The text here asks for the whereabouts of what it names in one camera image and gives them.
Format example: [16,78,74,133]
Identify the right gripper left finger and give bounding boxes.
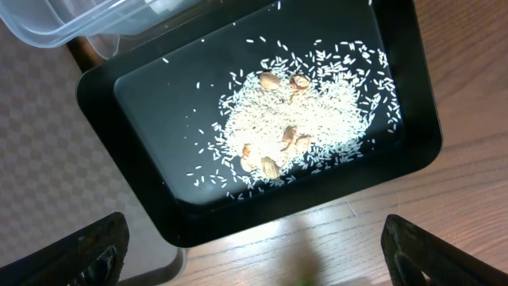
[1,212,129,286]

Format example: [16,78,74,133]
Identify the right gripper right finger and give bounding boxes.
[381,214,507,285]

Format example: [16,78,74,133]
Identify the rice and nut scraps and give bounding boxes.
[185,0,402,201]

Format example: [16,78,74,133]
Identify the brown serving tray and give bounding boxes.
[1,27,187,285]

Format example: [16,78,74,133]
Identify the black tray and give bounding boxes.
[77,0,442,248]

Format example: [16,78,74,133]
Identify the clear plastic bin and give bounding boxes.
[1,0,200,48]

